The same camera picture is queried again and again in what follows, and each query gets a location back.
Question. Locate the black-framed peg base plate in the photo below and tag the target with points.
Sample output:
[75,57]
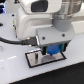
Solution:
[42,59]

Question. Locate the left metal peg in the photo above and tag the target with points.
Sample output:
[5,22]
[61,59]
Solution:
[35,56]

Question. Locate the beige connector block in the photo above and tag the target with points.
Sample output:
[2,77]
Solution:
[15,27]

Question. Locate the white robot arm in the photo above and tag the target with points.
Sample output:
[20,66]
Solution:
[46,24]

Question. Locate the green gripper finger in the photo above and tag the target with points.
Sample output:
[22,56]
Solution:
[63,47]
[44,50]

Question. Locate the blue gear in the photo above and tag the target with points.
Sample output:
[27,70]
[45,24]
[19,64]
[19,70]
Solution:
[54,49]

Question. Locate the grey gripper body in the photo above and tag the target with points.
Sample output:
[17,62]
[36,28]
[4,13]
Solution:
[61,33]

